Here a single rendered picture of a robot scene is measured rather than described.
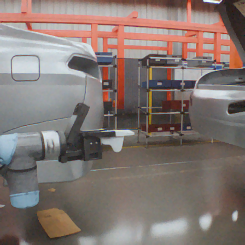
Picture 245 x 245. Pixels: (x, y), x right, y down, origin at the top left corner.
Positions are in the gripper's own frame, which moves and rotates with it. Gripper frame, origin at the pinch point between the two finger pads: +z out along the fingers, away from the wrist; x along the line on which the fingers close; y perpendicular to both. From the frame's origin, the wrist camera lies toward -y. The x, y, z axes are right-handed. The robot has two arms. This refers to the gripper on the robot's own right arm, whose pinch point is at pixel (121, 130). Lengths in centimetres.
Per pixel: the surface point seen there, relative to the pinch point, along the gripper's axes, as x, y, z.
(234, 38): -167, -103, 287
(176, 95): -440, -42, 413
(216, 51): -504, -184, 649
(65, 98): -89, -16, 13
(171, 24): -532, -258, 495
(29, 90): -94, -22, -8
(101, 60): -403, -110, 193
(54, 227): -180, 101, 22
